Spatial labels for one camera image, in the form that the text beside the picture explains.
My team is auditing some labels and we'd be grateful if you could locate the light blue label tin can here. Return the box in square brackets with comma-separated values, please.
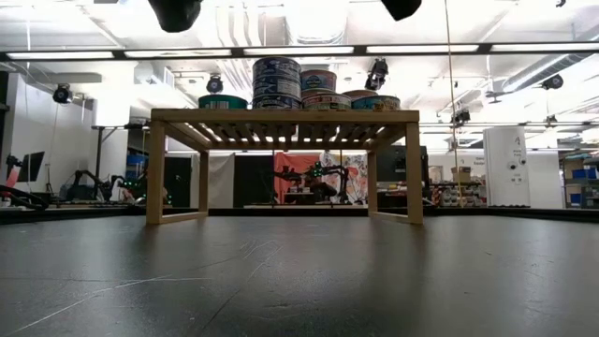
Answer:
[350, 95, 402, 112]

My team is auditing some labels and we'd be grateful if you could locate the wooden slatted shelf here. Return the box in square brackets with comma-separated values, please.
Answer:
[145, 108, 425, 227]

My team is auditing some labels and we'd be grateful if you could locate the background goods shelf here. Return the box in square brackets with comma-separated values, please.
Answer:
[428, 183, 488, 208]

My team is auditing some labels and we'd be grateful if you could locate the white panel on stand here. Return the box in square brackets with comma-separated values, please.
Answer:
[91, 95, 132, 128]

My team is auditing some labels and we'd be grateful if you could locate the silver-lidded tin can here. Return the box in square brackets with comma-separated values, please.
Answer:
[252, 95, 302, 111]

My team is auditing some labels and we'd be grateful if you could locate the white tall cabinet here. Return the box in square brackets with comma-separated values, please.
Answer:
[482, 125, 563, 208]

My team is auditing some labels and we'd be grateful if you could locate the black stand pole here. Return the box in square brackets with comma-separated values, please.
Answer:
[91, 124, 124, 179]

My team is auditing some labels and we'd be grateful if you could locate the teal label tin can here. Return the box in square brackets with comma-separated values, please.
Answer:
[197, 94, 250, 110]

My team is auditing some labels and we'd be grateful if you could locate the ceiling light tube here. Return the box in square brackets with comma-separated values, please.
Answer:
[124, 49, 233, 59]
[6, 51, 115, 60]
[489, 42, 599, 52]
[366, 44, 480, 54]
[242, 46, 356, 56]

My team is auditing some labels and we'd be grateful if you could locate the yellow hanging cord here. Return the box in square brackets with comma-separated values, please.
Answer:
[443, 0, 465, 208]

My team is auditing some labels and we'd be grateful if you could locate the black cabinet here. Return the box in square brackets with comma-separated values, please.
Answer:
[377, 145, 429, 188]

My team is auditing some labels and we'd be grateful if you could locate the background shelf blue bin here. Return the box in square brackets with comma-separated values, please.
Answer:
[561, 156, 599, 210]

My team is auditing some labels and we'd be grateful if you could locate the slanted grey ceiling duct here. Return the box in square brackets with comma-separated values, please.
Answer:
[503, 51, 599, 94]

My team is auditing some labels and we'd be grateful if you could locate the cardboard box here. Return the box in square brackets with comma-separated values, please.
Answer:
[450, 165, 473, 184]

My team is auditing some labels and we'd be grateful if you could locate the black monitor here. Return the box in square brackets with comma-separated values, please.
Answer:
[5, 150, 47, 184]

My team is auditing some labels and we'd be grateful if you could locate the green label tin can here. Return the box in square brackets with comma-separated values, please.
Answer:
[301, 94, 353, 112]

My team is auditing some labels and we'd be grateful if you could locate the blue storage bin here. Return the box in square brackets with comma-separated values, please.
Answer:
[125, 153, 147, 182]

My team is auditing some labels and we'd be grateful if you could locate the background table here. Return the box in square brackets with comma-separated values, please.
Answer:
[242, 203, 371, 211]

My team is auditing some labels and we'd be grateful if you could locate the round silver ventilation duct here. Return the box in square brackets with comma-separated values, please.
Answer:
[285, 0, 351, 47]

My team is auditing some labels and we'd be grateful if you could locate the illustrated white poster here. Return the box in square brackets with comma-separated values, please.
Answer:
[321, 151, 371, 203]

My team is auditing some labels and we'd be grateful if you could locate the black curved hose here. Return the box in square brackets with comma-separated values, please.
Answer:
[0, 184, 51, 212]

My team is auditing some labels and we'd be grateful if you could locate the white curtain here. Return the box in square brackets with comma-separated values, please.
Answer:
[190, 153, 236, 209]

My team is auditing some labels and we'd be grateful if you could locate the orange backdrop cloth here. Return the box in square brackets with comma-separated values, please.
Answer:
[273, 152, 324, 206]

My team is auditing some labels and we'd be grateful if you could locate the dark blue label tin can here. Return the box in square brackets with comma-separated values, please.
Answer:
[252, 76, 302, 98]
[252, 56, 302, 81]

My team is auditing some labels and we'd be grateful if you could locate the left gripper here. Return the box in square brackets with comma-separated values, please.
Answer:
[147, 0, 205, 34]

